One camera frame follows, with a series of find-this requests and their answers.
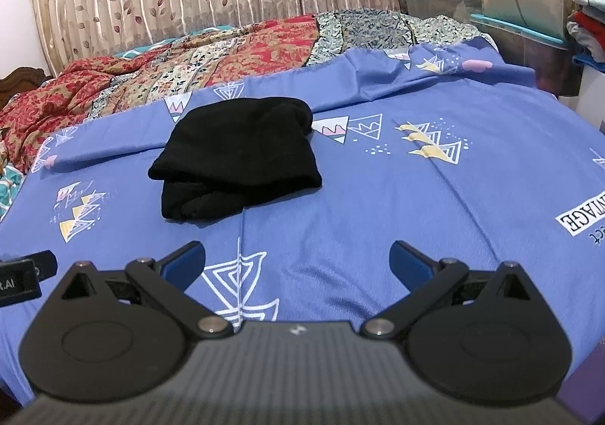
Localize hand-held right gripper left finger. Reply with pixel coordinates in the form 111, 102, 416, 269
52, 240, 236, 340

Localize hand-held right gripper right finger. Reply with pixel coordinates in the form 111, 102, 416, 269
361, 240, 544, 340

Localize black pants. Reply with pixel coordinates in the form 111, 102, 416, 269
147, 96, 323, 222

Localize blue printed bedsheet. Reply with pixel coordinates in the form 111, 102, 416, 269
0, 40, 605, 407

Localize teal patterned cloth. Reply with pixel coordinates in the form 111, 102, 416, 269
0, 165, 26, 218

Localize carved wooden headboard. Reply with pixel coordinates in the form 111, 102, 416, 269
0, 67, 53, 109

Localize purple cloth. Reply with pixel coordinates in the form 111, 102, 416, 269
558, 335, 605, 425

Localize red patterned blanket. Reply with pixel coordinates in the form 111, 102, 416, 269
0, 16, 322, 175

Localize grey floral blanket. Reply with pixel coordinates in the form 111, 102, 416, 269
307, 9, 497, 69

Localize white cabinet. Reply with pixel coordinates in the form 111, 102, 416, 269
574, 61, 605, 123

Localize clear plastic storage bin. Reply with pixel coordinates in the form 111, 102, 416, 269
399, 0, 483, 29

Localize pile of folded clothes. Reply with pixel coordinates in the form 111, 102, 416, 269
565, 0, 605, 64

